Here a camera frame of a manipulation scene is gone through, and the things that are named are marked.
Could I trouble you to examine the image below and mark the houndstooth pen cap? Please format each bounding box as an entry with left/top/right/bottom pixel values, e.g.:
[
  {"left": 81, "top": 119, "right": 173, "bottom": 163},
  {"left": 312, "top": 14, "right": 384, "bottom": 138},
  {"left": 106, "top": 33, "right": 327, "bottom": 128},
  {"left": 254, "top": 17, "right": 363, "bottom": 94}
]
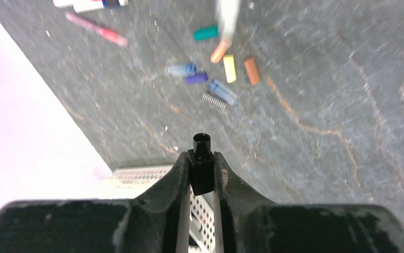
[{"left": 202, "top": 91, "right": 227, "bottom": 110}]

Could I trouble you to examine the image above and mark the purple pen cap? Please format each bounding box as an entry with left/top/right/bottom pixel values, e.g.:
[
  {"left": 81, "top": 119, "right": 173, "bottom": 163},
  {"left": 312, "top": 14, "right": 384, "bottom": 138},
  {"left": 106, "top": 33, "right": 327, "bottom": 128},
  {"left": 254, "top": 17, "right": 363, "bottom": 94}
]
[{"left": 185, "top": 72, "right": 208, "bottom": 84}]

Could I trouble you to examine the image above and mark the orange pen cap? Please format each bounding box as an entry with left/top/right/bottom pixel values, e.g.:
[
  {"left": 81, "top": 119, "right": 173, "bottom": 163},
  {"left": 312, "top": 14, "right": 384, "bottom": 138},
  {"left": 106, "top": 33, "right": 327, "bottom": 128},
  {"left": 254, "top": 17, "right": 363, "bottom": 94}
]
[{"left": 210, "top": 38, "right": 232, "bottom": 63}]

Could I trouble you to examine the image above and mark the orange capped pen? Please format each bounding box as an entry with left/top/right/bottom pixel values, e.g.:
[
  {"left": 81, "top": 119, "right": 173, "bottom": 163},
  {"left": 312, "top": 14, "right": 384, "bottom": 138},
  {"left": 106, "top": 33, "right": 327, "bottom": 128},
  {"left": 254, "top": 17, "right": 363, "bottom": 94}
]
[{"left": 215, "top": 0, "right": 241, "bottom": 40}]

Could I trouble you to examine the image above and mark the white perforated plastic basket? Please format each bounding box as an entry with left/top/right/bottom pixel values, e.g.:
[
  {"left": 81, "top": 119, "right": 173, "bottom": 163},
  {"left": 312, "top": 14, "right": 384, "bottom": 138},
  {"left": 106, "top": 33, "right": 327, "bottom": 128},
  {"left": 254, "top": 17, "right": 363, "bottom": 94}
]
[{"left": 98, "top": 165, "right": 216, "bottom": 252}]

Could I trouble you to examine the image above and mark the black square pen cap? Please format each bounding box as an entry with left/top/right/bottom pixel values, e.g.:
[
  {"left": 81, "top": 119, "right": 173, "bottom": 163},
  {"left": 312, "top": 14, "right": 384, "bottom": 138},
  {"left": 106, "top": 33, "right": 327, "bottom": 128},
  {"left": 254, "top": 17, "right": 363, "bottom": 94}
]
[{"left": 188, "top": 133, "right": 215, "bottom": 196}]

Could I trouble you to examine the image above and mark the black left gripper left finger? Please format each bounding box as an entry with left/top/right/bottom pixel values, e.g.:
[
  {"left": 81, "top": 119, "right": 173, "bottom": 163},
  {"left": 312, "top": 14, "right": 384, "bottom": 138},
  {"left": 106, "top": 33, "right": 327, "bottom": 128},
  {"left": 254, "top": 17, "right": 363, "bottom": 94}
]
[{"left": 0, "top": 152, "right": 189, "bottom": 252}]

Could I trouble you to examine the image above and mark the yellow pen cap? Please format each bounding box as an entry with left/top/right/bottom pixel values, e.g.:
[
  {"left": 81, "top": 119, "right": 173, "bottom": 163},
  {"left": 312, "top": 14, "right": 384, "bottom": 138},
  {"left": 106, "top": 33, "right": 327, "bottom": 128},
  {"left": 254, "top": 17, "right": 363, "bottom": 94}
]
[{"left": 223, "top": 54, "right": 237, "bottom": 83}]

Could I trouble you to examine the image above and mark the teal pen cap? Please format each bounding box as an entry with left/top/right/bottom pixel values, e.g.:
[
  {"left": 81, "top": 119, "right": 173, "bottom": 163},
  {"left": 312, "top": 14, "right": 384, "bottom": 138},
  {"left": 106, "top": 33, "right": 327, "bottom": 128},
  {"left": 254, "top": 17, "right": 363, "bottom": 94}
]
[{"left": 193, "top": 25, "right": 218, "bottom": 41}]

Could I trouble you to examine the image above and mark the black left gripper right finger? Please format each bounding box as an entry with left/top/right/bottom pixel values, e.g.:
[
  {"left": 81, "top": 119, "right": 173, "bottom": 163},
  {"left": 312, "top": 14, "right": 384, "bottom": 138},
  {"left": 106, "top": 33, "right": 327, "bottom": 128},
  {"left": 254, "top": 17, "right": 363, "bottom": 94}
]
[{"left": 214, "top": 152, "right": 404, "bottom": 252}]

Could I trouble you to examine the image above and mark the brown pen cap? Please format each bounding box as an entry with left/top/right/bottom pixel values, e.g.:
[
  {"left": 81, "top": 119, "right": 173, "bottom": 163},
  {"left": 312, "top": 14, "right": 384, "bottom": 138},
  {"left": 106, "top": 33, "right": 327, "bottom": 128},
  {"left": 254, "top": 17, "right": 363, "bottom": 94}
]
[{"left": 243, "top": 56, "right": 261, "bottom": 85}]

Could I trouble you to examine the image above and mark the pink pen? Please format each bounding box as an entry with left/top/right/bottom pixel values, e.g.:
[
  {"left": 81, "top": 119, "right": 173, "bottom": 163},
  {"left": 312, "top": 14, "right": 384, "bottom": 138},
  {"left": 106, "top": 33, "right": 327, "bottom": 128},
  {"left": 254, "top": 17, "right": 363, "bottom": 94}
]
[{"left": 65, "top": 13, "right": 128, "bottom": 46}]

